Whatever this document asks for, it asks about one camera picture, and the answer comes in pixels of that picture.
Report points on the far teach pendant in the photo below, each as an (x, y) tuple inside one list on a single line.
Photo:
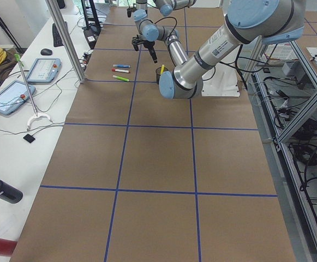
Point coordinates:
[(43, 70)]

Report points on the red capped white marker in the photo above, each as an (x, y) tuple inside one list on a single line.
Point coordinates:
[(119, 70)]

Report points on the black computer mouse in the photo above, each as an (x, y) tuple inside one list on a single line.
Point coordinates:
[(46, 52)]

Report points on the teach pendant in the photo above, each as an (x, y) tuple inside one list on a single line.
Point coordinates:
[(12, 97), (43, 70)]

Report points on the black thermos bottle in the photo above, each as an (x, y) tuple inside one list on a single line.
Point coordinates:
[(9, 193)]

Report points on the black mesh pen cup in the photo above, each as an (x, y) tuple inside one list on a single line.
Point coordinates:
[(157, 74)]

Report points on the brown paper table cover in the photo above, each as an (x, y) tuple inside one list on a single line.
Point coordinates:
[(137, 177)]

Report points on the black keyboard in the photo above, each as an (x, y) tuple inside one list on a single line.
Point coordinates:
[(57, 40)]

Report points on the white paper notebook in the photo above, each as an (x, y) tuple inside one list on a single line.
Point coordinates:
[(280, 51)]

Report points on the blue marker pen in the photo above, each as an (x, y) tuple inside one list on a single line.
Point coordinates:
[(121, 66)]

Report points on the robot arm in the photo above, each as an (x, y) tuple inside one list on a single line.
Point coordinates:
[(166, 7), (275, 21)]

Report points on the green marker pen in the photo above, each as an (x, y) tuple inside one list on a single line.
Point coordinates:
[(120, 78)]

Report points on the black monitor stand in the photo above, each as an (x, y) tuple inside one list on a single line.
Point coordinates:
[(91, 31)]

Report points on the yellow marker pen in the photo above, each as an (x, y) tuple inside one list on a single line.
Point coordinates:
[(162, 69)]

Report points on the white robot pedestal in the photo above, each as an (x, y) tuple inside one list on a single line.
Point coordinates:
[(220, 82)]

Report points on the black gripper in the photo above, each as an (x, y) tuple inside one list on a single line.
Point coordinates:
[(146, 11), (149, 48)]

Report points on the near teach pendant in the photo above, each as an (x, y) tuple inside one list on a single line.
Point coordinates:
[(12, 97)]

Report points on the aluminium frame post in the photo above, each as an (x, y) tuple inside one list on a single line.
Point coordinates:
[(66, 39)]

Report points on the small black square pad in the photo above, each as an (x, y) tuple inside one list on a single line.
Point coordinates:
[(29, 138)]

